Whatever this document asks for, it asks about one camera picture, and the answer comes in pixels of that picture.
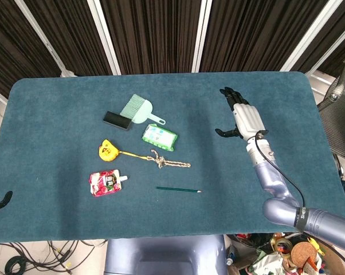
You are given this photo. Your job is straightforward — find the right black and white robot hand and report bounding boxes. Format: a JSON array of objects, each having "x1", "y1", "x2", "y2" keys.
[{"x1": 214, "y1": 87, "x2": 269, "y2": 142}]

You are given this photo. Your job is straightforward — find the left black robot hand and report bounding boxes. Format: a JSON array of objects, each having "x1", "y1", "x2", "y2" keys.
[{"x1": 0, "y1": 154, "x2": 13, "y2": 214}]

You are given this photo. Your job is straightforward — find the braided beige rope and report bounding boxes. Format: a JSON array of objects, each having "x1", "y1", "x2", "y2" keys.
[{"x1": 145, "y1": 148, "x2": 191, "y2": 169}]

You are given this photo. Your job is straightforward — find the yellow tape measure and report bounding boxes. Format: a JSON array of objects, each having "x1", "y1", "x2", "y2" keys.
[{"x1": 98, "y1": 139, "x2": 150, "y2": 163}]

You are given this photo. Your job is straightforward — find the dark pleated screen panel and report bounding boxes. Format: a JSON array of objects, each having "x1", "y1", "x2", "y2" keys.
[
  {"x1": 291, "y1": 8, "x2": 345, "y2": 78},
  {"x1": 23, "y1": 0, "x2": 113, "y2": 77},
  {"x1": 99, "y1": 0, "x2": 203, "y2": 76},
  {"x1": 0, "y1": 0, "x2": 61, "y2": 100},
  {"x1": 199, "y1": 0, "x2": 330, "y2": 73}
]

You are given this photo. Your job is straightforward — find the green wet wipes pack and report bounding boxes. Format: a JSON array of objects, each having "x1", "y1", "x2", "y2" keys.
[{"x1": 141, "y1": 123, "x2": 179, "y2": 152}]

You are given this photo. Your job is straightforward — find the grey mesh office chair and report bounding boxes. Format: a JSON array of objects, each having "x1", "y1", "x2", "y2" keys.
[{"x1": 317, "y1": 60, "x2": 345, "y2": 181}]

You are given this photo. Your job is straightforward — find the dark green pencil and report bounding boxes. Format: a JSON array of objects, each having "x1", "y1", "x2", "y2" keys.
[{"x1": 156, "y1": 186, "x2": 202, "y2": 193}]

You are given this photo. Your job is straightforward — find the red spouted drink pouch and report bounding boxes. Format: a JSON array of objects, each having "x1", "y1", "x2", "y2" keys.
[{"x1": 88, "y1": 169, "x2": 129, "y2": 198}]

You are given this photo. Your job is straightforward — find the mint green hand brush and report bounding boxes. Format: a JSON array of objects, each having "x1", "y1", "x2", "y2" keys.
[{"x1": 120, "y1": 93, "x2": 167, "y2": 126}]

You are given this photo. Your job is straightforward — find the blue-green table cloth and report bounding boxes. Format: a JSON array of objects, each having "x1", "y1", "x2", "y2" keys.
[{"x1": 0, "y1": 70, "x2": 345, "y2": 244}]

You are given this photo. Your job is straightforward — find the black board eraser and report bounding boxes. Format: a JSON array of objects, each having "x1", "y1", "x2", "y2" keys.
[{"x1": 103, "y1": 111, "x2": 132, "y2": 131}]

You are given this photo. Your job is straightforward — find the cardboard box of clutter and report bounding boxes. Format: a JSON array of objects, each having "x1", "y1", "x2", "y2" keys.
[{"x1": 226, "y1": 232, "x2": 345, "y2": 275}]

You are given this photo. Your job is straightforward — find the round cork coaster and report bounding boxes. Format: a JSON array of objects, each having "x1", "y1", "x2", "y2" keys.
[{"x1": 291, "y1": 242, "x2": 318, "y2": 266}]

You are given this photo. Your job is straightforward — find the silver-blue robot torso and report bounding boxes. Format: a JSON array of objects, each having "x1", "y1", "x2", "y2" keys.
[{"x1": 103, "y1": 234, "x2": 228, "y2": 275}]

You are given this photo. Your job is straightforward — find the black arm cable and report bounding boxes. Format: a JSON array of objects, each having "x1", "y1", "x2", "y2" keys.
[{"x1": 254, "y1": 130, "x2": 306, "y2": 210}]

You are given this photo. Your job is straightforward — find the black floor cables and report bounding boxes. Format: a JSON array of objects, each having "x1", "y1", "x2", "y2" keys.
[{"x1": 0, "y1": 239, "x2": 109, "y2": 275}]

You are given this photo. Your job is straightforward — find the white screen frame post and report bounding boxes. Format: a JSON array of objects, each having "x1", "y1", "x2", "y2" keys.
[
  {"x1": 13, "y1": 0, "x2": 77, "y2": 78},
  {"x1": 280, "y1": 0, "x2": 343, "y2": 72},
  {"x1": 86, "y1": 0, "x2": 122, "y2": 76},
  {"x1": 305, "y1": 25, "x2": 345, "y2": 95},
  {"x1": 191, "y1": 0, "x2": 213, "y2": 73}
]

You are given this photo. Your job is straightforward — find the black velcro arm strap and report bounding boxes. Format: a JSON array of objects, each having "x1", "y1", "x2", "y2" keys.
[{"x1": 295, "y1": 205, "x2": 311, "y2": 232}]

